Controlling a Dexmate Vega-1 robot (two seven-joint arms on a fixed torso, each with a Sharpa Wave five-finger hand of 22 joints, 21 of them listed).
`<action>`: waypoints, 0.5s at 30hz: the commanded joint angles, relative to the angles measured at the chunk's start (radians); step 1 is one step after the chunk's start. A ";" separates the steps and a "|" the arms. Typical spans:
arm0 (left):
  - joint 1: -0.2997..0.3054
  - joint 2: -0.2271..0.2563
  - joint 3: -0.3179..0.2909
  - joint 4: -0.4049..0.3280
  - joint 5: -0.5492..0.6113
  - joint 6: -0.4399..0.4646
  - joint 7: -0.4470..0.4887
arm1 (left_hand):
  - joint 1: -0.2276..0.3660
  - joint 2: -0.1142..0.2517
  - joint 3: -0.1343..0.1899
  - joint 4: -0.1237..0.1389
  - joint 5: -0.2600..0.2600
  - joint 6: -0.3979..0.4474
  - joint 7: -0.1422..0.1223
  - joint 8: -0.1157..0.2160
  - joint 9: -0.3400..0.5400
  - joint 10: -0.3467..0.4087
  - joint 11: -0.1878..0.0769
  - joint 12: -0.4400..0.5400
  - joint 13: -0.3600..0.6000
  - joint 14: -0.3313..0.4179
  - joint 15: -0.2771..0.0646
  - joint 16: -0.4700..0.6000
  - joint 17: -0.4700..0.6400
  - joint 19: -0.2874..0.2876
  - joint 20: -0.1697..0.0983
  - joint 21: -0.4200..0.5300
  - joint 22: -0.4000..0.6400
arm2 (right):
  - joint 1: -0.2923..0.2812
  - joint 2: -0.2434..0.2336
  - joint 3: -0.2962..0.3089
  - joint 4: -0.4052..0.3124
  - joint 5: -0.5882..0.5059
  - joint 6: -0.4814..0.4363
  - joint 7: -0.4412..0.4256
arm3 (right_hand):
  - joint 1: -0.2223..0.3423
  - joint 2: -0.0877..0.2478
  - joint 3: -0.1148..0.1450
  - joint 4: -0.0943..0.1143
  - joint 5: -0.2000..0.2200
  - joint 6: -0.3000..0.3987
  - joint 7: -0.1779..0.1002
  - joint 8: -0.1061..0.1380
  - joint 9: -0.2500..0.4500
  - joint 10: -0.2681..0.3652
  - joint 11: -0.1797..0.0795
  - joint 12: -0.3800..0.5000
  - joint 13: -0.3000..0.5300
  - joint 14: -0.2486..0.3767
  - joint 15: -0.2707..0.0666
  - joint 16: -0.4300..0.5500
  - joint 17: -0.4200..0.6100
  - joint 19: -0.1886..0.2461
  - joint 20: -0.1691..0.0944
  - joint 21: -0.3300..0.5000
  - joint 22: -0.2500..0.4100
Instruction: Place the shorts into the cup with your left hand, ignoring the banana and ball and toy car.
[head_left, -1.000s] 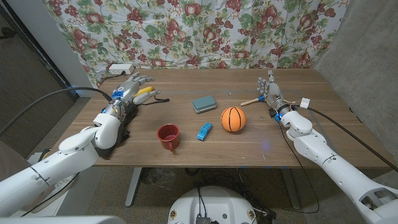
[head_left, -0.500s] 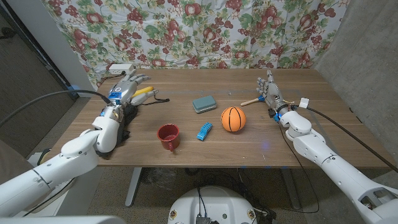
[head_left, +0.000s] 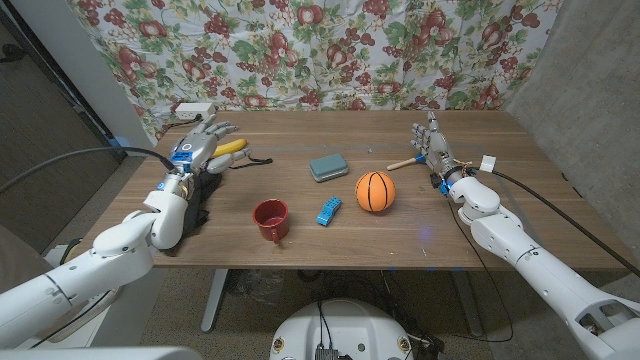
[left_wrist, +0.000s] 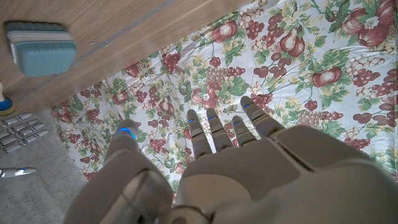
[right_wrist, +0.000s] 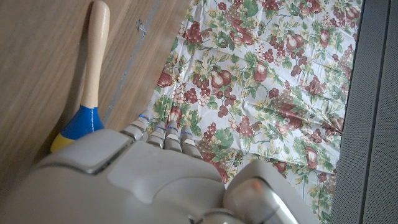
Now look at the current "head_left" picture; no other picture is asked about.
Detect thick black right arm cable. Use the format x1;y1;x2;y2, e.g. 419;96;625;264
492;168;640;279

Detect blue toy block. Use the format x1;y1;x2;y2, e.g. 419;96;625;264
315;196;343;227

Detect yellow banana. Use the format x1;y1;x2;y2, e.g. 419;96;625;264
209;138;249;160

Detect white power strip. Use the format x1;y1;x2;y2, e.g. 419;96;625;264
174;102;219;121

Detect teal rectangular case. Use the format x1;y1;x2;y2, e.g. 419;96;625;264
308;152;350;184

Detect thin black hanging cable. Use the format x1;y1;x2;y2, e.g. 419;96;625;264
443;197;515;344

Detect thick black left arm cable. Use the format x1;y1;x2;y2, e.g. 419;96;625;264
0;145;177;195

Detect floral fruit print backdrop cloth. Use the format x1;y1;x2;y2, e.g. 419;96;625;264
67;0;564;144

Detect red cup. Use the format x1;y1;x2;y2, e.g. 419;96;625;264
251;198;291;245

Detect black shorts with drawstring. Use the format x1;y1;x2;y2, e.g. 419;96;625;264
172;155;274;251

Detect orange basketball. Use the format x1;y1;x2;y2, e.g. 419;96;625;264
354;170;397;213

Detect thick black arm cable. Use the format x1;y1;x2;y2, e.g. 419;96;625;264
492;168;640;279
0;145;177;195

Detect brown fabric surface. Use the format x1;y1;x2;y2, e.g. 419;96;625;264
0;223;51;297

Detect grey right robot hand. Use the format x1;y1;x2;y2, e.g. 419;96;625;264
410;110;464;181

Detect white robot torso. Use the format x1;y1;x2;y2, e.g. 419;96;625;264
269;298;414;360

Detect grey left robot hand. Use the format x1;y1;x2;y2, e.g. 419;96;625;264
168;113;251;176

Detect dark table leg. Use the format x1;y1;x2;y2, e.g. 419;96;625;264
451;269;485;338

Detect dark grey partition panel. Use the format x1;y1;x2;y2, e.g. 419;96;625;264
0;7;126;254

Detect wooden stick with blue head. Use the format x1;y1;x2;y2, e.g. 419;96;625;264
386;153;427;172

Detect white table leg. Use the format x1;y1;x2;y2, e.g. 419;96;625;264
200;268;230;334

